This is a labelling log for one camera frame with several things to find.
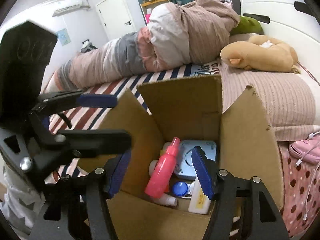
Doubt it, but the white contact lens case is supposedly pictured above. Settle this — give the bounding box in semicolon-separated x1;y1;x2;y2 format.
171;181;196;200

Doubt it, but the pink polka dot sheet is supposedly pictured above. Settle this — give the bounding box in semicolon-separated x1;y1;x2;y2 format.
277;135;320;238

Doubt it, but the pink grey striped duvet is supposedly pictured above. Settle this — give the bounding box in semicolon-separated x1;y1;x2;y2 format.
49;0;240;92

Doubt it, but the white bed headboard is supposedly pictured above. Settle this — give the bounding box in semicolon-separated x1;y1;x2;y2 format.
239;0;320;85

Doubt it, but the tan plush toy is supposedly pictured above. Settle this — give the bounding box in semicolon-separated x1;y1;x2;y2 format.
220;34;300;74

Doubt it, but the light blue wall poster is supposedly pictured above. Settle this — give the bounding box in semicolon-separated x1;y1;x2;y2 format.
55;28;70;46

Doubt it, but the yellow cabinet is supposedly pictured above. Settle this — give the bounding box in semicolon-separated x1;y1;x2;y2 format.
140;0;170;28

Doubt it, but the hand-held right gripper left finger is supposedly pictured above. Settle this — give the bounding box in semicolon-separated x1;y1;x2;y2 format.
29;149;132;240

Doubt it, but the white bottle yellow label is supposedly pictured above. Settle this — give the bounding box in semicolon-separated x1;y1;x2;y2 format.
188;180;213;215

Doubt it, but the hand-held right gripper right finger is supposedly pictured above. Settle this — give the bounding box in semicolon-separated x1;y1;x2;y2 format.
191;146;290;240

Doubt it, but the white door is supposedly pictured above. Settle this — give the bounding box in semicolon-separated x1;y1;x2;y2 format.
96;0;137;40

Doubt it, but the white charging cable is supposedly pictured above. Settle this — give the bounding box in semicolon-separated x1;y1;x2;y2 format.
295;131;320;220

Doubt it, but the pink spray bottle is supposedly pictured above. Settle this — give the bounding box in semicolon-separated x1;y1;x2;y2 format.
144;137;181;198

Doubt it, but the pink pouch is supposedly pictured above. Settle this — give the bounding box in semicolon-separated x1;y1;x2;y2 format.
289;134;320;165

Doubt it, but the light blue square device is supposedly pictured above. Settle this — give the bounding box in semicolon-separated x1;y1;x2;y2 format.
172;140;217;180

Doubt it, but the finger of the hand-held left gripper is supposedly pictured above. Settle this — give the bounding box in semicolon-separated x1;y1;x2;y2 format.
31;91;118;117
20;129;132;180

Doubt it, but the white grey patterned cloth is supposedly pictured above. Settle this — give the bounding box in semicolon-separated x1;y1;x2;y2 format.
0;165;54;235

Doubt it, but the black white bag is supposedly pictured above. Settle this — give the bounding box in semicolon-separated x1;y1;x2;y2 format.
79;39;98;55

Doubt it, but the small clear bottle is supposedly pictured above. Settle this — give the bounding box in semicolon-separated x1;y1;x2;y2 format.
154;194;178;207

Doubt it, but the white air conditioner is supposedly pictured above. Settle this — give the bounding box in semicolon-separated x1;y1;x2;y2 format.
52;0;90;17

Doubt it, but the green plush toy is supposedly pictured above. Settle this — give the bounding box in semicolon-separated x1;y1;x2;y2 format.
229;16;264;36

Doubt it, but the pink ribbed pillow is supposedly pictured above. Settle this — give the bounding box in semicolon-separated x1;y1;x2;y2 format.
220;60;317;140

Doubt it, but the brown cardboard box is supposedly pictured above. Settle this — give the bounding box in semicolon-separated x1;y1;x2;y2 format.
77;74;285;240

